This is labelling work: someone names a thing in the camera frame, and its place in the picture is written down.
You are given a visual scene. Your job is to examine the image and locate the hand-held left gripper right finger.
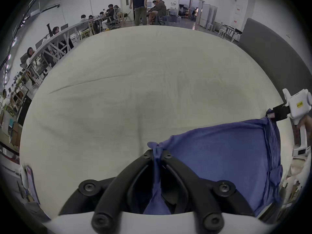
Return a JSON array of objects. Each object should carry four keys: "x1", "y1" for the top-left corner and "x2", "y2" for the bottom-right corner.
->
[{"x1": 161, "y1": 150, "x2": 255, "y2": 234}]

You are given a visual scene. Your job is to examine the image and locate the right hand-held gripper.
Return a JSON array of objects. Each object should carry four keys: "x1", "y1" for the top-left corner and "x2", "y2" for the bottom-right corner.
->
[{"x1": 266, "y1": 88, "x2": 312, "y2": 157}]

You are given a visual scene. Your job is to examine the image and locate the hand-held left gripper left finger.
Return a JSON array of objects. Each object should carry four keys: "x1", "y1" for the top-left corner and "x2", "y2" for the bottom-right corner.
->
[{"x1": 59, "y1": 149, "x2": 156, "y2": 234}]

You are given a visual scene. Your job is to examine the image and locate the dark blue shirt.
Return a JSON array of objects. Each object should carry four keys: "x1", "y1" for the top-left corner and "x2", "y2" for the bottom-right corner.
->
[{"x1": 143, "y1": 117, "x2": 284, "y2": 217}]

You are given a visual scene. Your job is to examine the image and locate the person's right hand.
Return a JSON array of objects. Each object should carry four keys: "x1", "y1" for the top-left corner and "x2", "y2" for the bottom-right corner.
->
[{"x1": 293, "y1": 115, "x2": 312, "y2": 148}]

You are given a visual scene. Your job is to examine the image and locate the grey padded headboard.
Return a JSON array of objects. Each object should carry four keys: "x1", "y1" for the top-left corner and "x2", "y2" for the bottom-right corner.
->
[{"x1": 238, "y1": 18, "x2": 312, "y2": 103}]

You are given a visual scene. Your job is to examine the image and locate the bed with beige sheet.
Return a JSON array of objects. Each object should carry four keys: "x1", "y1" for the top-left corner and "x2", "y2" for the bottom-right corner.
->
[{"x1": 20, "y1": 25, "x2": 296, "y2": 219}]

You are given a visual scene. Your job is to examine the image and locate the white cabinet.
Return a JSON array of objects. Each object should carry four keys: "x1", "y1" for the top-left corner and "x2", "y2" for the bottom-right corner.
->
[{"x1": 198, "y1": 4, "x2": 218, "y2": 28}]

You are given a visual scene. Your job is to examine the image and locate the row of tables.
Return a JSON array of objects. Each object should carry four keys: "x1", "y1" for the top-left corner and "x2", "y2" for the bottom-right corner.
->
[{"x1": 0, "y1": 16, "x2": 115, "y2": 121}]

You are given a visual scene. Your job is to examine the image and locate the group of people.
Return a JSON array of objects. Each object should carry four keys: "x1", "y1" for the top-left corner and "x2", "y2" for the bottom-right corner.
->
[{"x1": 80, "y1": 4, "x2": 125, "y2": 32}]

